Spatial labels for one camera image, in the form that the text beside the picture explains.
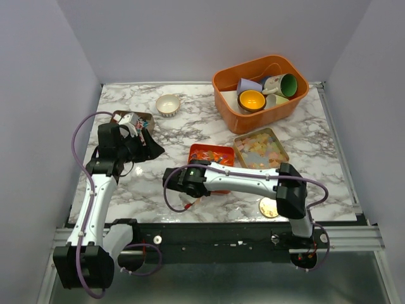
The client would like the white ceramic bowl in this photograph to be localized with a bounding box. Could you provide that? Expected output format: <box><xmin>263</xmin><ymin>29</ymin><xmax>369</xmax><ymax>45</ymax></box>
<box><xmin>156</xmin><ymin>94</ymin><xmax>181</xmax><ymax>117</ymax></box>

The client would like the lavender cup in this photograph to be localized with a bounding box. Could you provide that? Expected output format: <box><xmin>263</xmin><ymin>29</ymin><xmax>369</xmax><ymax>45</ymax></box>
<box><xmin>237</xmin><ymin>78</ymin><xmax>263</xmax><ymax>95</ymax></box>

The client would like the blue cup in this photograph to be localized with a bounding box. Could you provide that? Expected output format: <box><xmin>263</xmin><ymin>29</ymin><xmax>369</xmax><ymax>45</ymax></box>
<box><xmin>259</xmin><ymin>76</ymin><xmax>271</xmax><ymax>87</ymax></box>

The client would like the floral mug green inside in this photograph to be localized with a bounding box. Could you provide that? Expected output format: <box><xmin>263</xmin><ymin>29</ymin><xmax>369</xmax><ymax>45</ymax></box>
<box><xmin>262</xmin><ymin>73</ymin><xmax>298</xmax><ymax>98</ymax></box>

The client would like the aluminium rail frame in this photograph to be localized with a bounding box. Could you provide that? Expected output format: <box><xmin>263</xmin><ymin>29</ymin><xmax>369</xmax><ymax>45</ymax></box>
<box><xmin>37</xmin><ymin>82</ymin><xmax>393</xmax><ymax>304</ymax></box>

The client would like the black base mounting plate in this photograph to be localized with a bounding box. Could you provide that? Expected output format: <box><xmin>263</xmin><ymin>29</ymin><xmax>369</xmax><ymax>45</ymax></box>
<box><xmin>103</xmin><ymin>219</ymin><xmax>327</xmax><ymax>270</ymax></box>

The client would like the large orange plastic bin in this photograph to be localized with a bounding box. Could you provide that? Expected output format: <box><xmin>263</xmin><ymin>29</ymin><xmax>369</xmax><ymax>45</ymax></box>
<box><xmin>212</xmin><ymin>54</ymin><xmax>309</xmax><ymax>134</ymax></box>

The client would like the orange square candy tray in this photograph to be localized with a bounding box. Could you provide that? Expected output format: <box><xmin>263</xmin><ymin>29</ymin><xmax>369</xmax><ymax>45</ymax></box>
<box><xmin>187</xmin><ymin>143</ymin><xmax>235</xmax><ymax>194</ymax></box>

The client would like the clear glass jar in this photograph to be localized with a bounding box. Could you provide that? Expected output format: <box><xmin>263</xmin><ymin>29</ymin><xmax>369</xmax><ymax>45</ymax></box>
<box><xmin>178</xmin><ymin>193</ymin><xmax>201</xmax><ymax>210</ymax></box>

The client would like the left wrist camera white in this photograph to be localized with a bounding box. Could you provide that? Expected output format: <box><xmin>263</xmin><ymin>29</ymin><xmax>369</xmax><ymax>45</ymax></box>
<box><xmin>113</xmin><ymin>112</ymin><xmax>139</xmax><ymax>137</ymax></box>

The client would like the gold round jar lid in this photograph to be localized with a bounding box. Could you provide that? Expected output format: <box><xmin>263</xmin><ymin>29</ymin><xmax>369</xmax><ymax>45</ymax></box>
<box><xmin>258</xmin><ymin>198</ymin><xmax>278</xmax><ymax>219</ymax></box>

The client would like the cream cup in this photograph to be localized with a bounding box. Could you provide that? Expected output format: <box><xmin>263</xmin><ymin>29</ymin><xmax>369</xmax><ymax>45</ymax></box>
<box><xmin>265</xmin><ymin>94</ymin><xmax>289</xmax><ymax>110</ymax></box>

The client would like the yellow inside bowl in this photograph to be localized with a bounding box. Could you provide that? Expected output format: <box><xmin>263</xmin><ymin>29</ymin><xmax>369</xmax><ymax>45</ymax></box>
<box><xmin>237</xmin><ymin>90</ymin><xmax>266</xmax><ymax>115</ymax></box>

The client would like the brown tray with lollipops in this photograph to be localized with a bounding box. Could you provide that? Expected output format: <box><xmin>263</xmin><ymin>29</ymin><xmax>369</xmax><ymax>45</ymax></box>
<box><xmin>110</xmin><ymin>110</ymin><xmax>155</xmax><ymax>134</ymax></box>

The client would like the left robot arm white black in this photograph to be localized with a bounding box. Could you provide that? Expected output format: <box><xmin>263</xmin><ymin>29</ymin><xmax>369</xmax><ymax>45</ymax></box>
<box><xmin>53</xmin><ymin>122</ymin><xmax>164</xmax><ymax>289</ymax></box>

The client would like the gold tin with popsicle candies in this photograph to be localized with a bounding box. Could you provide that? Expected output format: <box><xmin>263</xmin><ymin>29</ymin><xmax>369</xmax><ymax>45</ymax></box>
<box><xmin>234</xmin><ymin>128</ymin><xmax>289</xmax><ymax>169</ymax></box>

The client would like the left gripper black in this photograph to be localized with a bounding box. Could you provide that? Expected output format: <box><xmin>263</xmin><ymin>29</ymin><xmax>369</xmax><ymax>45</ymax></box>
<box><xmin>117</xmin><ymin>128</ymin><xmax>165</xmax><ymax>163</ymax></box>

